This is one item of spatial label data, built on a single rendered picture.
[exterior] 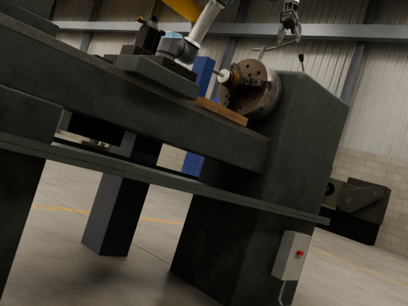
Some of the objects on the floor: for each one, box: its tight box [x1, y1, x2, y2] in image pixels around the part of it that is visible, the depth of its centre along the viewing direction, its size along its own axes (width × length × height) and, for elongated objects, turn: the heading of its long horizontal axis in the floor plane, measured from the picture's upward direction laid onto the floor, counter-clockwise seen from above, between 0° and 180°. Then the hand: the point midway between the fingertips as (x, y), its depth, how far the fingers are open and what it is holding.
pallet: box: [75, 138, 110, 152], centre depth 1386 cm, size 120×80×39 cm, turn 65°
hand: (288, 43), depth 198 cm, fingers open, 8 cm apart
